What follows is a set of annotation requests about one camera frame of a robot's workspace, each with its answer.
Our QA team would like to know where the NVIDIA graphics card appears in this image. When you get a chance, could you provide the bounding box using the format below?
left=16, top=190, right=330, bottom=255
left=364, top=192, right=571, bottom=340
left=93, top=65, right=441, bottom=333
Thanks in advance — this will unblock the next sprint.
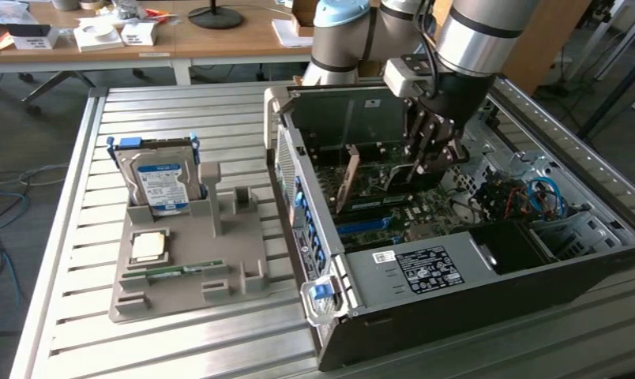
left=336, top=144, right=448, bottom=216

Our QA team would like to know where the white box with tape roll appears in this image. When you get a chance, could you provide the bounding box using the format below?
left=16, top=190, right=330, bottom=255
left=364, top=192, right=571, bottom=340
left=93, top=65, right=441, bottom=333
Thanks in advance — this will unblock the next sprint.
left=72, top=21, right=125, bottom=52

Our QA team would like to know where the blue expansion slot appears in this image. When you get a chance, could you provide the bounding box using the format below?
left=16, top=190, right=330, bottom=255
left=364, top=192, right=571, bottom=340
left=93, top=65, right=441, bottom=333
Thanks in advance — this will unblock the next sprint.
left=338, top=219, right=392, bottom=238

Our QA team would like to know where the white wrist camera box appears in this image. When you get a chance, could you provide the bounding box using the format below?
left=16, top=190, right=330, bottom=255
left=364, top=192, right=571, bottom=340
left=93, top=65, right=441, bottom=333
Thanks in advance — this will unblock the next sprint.
left=382, top=54, right=430, bottom=98

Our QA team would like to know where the grey printed parts rack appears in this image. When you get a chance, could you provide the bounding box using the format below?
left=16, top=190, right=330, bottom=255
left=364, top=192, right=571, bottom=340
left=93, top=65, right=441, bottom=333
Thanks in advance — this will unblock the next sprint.
left=109, top=160, right=277, bottom=325

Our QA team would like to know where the metal drive cage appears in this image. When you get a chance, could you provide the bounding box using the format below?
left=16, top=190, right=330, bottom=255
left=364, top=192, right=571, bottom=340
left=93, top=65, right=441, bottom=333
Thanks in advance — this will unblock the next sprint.
left=442, top=117, right=512, bottom=189

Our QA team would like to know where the hard disk in blue caddy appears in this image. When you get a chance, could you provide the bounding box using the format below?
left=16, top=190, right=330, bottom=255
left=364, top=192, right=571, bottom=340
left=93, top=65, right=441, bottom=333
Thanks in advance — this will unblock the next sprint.
left=106, top=132, right=202, bottom=217

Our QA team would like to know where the green RAM stick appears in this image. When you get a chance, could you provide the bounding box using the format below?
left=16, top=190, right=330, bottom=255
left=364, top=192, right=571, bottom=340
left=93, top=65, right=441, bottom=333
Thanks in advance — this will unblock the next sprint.
left=123, top=259, right=227, bottom=280

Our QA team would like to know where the blue wire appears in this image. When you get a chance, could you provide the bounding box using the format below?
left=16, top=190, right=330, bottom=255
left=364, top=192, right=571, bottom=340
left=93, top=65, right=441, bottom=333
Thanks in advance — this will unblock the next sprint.
left=527, top=177, right=569, bottom=218

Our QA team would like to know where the white booklet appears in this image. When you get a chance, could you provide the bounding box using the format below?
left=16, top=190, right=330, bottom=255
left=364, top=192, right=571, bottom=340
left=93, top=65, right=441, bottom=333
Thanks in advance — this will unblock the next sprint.
left=273, top=17, right=316, bottom=48

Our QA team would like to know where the blue floor cable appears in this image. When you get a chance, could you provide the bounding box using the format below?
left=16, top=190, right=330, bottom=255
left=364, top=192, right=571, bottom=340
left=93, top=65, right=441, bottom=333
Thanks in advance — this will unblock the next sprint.
left=0, top=173, right=30, bottom=336

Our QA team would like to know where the silver CPU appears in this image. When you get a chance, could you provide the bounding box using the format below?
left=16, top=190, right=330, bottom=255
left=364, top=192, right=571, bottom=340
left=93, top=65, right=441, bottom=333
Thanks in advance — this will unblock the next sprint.
left=130, top=232, right=170, bottom=264

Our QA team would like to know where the wooden desk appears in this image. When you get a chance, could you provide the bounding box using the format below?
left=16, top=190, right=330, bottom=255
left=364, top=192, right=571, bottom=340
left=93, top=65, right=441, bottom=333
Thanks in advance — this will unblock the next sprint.
left=0, top=0, right=434, bottom=76

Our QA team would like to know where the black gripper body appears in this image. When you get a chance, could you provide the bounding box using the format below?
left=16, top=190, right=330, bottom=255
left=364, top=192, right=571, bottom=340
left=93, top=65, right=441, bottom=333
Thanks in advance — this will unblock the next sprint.
left=417, top=73, right=497, bottom=129

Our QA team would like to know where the brown cardboard box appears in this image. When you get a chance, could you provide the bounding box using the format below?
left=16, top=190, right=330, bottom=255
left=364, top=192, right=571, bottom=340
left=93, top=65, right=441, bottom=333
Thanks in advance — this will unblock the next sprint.
left=290, top=0, right=320, bottom=28

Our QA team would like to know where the black lamp base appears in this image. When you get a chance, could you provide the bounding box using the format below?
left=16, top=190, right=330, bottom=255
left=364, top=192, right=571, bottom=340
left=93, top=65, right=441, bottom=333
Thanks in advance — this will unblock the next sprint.
left=187, top=0, right=243, bottom=30

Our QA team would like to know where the white floor cable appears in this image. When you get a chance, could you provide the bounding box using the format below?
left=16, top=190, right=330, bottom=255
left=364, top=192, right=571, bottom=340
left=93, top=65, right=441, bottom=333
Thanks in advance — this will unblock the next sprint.
left=0, top=163, right=66, bottom=187

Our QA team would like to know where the metal disk bay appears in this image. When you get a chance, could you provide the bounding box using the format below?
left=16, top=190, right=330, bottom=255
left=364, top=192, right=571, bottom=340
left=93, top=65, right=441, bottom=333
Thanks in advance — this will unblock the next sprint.
left=528, top=205, right=629, bottom=261

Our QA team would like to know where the black open PC case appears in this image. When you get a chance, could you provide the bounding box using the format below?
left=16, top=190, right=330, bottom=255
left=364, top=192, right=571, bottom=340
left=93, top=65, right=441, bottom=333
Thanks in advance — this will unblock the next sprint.
left=262, top=72, right=635, bottom=372

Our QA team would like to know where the black power wire bundle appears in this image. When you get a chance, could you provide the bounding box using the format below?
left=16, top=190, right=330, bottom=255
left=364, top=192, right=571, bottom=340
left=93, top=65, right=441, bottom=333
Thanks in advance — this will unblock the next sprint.
left=472, top=177, right=532, bottom=222

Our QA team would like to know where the green motherboard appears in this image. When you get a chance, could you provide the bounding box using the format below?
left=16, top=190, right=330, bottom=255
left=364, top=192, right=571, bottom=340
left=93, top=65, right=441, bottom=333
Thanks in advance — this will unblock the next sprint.
left=314, top=141, right=477, bottom=253

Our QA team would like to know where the blue case latch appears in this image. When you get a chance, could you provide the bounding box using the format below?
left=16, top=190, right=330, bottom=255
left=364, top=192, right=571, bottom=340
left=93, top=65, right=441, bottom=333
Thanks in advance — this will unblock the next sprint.
left=308, top=283, right=333, bottom=305

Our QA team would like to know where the black and white box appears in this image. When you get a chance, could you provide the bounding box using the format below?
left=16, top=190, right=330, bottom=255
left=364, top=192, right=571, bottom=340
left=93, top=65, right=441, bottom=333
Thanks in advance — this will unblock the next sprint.
left=6, top=23, right=60, bottom=51

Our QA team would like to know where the grey power supply unit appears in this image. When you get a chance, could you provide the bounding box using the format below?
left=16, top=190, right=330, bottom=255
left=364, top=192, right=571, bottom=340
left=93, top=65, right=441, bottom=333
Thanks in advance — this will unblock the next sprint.
left=346, top=231, right=496, bottom=309

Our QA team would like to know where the white labelled box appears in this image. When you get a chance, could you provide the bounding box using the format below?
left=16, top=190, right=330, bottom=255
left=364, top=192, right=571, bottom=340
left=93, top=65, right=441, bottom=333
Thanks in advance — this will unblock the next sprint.
left=121, top=22, right=158, bottom=47

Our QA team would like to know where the black RAM stick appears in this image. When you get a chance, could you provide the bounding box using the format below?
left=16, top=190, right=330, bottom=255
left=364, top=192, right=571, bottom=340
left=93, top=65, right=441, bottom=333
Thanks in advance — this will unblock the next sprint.
left=342, top=192, right=412, bottom=213

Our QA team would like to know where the black camera cable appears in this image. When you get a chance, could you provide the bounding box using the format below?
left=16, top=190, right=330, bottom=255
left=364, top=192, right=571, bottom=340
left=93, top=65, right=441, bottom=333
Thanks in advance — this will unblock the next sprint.
left=417, top=0, right=441, bottom=98

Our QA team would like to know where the wooden cabinet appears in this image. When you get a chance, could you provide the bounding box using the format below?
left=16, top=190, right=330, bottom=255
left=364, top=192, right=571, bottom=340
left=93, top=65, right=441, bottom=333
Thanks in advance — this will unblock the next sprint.
left=433, top=0, right=596, bottom=96

